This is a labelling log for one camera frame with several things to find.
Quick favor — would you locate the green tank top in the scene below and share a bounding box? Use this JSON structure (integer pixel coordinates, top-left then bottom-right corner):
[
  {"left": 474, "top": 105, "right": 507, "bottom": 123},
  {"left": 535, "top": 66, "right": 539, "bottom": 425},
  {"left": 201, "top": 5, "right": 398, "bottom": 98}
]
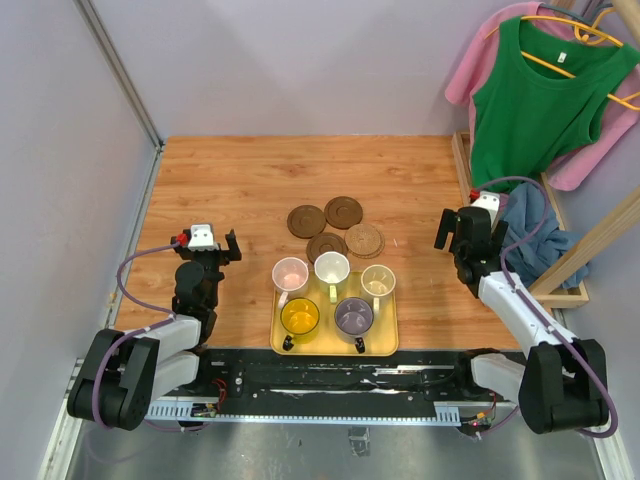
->
[{"left": 471, "top": 17, "right": 639, "bottom": 192}]

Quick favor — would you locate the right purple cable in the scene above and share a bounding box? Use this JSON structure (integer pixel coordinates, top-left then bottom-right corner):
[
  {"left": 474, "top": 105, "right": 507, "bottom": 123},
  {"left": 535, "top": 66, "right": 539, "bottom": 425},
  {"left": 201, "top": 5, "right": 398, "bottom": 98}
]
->
[{"left": 477, "top": 175, "right": 620, "bottom": 439}]

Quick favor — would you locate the cream cup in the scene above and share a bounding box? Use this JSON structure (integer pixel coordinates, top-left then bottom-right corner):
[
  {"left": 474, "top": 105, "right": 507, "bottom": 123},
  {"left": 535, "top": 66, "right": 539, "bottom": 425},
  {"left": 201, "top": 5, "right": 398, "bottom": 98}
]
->
[{"left": 360, "top": 264, "right": 397, "bottom": 319}]

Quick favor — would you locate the blue crumpled cloth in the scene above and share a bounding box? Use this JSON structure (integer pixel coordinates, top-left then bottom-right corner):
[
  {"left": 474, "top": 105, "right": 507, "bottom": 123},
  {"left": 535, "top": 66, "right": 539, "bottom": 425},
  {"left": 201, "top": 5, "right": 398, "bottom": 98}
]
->
[{"left": 502, "top": 183, "right": 581, "bottom": 288}]

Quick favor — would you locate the pink t-shirt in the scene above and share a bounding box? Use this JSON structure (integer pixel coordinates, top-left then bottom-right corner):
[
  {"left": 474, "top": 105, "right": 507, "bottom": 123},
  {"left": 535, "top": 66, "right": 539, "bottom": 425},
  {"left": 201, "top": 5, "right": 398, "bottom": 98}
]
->
[{"left": 445, "top": 1, "right": 639, "bottom": 191}]

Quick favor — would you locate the white cup green handle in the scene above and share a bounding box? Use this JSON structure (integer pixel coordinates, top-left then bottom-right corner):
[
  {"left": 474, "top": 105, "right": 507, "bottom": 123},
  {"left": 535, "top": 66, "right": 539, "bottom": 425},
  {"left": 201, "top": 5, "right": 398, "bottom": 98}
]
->
[{"left": 314, "top": 251, "right": 351, "bottom": 304}]

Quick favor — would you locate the brown coaster bottom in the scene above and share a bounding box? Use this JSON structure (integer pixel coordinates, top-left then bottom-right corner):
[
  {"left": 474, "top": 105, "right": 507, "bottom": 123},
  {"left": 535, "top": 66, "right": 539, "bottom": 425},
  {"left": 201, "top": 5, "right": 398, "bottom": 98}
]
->
[{"left": 306, "top": 232, "right": 348, "bottom": 263}]

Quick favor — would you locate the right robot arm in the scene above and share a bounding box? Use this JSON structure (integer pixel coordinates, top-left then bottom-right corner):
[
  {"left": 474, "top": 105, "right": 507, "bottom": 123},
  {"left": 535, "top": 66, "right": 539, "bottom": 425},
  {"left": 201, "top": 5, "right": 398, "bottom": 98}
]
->
[{"left": 434, "top": 206, "right": 618, "bottom": 438}]

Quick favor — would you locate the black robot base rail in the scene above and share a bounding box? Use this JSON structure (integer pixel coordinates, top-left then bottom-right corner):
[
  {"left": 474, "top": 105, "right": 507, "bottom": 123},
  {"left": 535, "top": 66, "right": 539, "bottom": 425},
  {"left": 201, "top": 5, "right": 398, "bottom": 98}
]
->
[{"left": 144, "top": 347, "right": 519, "bottom": 426}]

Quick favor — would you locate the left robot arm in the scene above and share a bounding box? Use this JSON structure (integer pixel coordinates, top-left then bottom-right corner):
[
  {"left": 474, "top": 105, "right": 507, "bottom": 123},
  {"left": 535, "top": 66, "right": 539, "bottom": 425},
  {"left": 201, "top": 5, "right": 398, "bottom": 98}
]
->
[{"left": 66, "top": 224, "right": 242, "bottom": 431}]

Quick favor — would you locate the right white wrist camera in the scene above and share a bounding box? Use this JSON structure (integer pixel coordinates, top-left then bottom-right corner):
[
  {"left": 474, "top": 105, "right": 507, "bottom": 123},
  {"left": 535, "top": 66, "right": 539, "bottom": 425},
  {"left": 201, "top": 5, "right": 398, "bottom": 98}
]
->
[{"left": 470, "top": 190, "right": 501, "bottom": 220}]

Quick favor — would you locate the brown coaster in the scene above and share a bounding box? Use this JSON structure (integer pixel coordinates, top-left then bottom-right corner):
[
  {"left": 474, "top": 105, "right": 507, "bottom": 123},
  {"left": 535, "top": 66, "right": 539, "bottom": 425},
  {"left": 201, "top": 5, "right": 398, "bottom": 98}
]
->
[
  {"left": 324, "top": 196, "right": 363, "bottom": 230},
  {"left": 287, "top": 205, "right": 326, "bottom": 239},
  {"left": 306, "top": 232, "right": 348, "bottom": 263}
]

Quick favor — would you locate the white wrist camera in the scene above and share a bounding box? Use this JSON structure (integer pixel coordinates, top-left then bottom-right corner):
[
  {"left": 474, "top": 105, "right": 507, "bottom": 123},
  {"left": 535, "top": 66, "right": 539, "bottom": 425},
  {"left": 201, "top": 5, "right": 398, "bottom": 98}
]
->
[
  {"left": 470, "top": 190, "right": 501, "bottom": 220},
  {"left": 187, "top": 224, "right": 220, "bottom": 252}
]

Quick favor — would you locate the brown coaster top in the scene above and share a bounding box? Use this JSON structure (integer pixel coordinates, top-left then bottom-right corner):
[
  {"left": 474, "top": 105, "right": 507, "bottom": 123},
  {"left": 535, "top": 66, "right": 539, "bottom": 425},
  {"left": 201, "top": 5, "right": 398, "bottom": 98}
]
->
[{"left": 324, "top": 196, "right": 363, "bottom": 230}]

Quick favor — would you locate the woven rattan coaster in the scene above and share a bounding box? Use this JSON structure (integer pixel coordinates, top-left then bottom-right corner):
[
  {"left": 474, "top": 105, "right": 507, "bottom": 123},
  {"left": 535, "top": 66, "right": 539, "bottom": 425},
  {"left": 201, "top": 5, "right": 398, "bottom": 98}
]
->
[{"left": 344, "top": 223, "right": 385, "bottom": 259}]

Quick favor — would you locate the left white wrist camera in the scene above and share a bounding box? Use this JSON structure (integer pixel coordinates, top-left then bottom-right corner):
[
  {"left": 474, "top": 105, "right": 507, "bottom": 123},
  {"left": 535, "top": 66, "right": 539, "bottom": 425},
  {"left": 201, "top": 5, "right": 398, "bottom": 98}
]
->
[{"left": 187, "top": 224, "right": 220, "bottom": 252}]

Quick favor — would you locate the pink translucent cup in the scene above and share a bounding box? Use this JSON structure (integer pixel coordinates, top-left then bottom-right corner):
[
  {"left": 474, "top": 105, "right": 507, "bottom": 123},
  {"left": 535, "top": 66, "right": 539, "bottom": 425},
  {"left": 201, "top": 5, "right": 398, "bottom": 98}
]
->
[{"left": 272, "top": 257, "right": 310, "bottom": 309}]

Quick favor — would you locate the yellow cup black handle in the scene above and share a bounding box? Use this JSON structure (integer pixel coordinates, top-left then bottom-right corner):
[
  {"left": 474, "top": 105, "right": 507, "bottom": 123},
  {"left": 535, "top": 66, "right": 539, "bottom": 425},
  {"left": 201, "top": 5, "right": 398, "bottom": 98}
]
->
[{"left": 280, "top": 298, "right": 320, "bottom": 352}]

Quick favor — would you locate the wooden clothes rack frame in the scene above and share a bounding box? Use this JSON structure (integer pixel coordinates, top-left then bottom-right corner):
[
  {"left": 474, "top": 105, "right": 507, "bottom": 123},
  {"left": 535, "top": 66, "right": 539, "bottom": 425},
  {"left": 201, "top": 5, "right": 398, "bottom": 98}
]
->
[{"left": 451, "top": 0, "right": 640, "bottom": 309}]

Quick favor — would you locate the aluminium corner post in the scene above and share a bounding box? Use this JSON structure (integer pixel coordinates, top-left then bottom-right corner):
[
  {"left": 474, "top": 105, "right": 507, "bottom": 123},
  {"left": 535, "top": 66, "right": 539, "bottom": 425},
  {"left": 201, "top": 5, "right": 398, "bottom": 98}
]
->
[{"left": 73, "top": 0, "right": 165, "bottom": 152}]

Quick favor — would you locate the purple cup black handle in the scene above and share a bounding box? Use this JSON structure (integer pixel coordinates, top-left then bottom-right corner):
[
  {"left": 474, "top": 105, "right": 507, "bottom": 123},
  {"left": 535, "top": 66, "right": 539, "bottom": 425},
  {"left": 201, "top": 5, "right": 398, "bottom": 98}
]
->
[{"left": 334, "top": 297, "right": 374, "bottom": 354}]

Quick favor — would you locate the yellow clothes hanger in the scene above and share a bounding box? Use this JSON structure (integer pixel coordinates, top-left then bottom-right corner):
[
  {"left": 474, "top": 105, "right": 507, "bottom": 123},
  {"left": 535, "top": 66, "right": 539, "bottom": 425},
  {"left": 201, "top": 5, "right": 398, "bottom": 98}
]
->
[{"left": 487, "top": 4, "right": 640, "bottom": 112}]

